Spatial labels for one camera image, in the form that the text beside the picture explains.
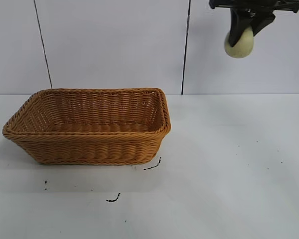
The pale yellow egg yolk pastry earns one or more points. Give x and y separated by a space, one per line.
242 49

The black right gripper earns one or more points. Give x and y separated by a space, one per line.
254 4

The brown woven wicker basket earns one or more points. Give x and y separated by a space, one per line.
94 149

